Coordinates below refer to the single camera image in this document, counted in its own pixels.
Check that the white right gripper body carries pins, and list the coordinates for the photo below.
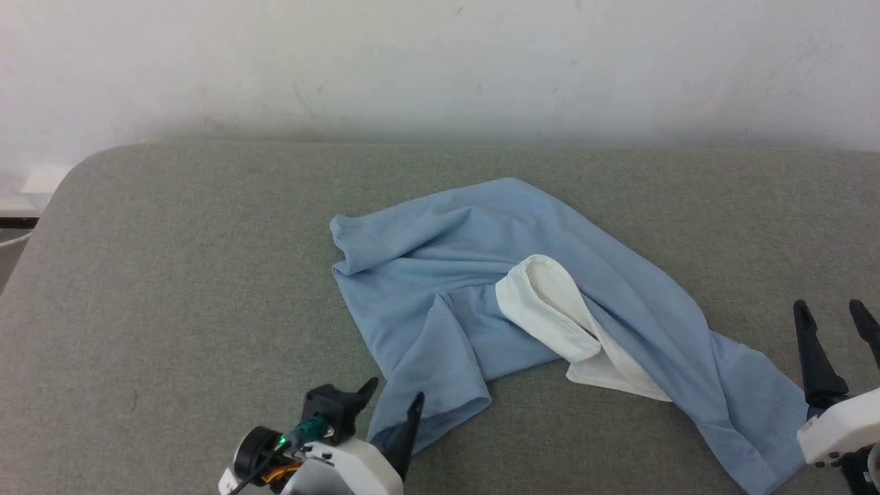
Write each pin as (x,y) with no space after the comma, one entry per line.
(845,426)

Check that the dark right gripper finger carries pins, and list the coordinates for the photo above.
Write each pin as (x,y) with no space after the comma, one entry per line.
(815,371)
(870,330)

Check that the light blue and white shirt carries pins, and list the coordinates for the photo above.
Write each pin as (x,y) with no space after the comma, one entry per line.
(481,227)

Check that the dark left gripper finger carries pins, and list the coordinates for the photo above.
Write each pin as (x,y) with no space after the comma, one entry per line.
(366,395)
(411,433)

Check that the white wall box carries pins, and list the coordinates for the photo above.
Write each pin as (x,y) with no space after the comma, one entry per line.
(45,180)

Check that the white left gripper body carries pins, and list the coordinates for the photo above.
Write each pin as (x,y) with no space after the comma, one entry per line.
(350,467)

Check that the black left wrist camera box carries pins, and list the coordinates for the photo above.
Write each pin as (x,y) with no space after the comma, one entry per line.
(326,409)

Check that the grey fabric sofa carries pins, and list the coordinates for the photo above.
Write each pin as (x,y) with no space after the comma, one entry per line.
(206,275)

